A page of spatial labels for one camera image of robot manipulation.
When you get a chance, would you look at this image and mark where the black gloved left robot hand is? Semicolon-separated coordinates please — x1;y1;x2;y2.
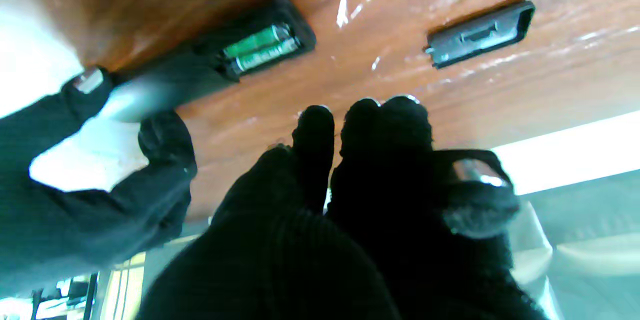
135;95;551;320

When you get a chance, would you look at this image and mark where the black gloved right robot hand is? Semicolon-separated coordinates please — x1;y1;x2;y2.
0;65;198;295

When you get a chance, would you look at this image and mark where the black remote control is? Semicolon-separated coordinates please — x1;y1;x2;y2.
97;0;317;123

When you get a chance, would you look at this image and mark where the green AAA battery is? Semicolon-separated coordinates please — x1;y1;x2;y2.
231;37;302;75
222;24;293;59

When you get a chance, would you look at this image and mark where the black battery cover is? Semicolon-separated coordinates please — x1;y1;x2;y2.
425;0;536;70

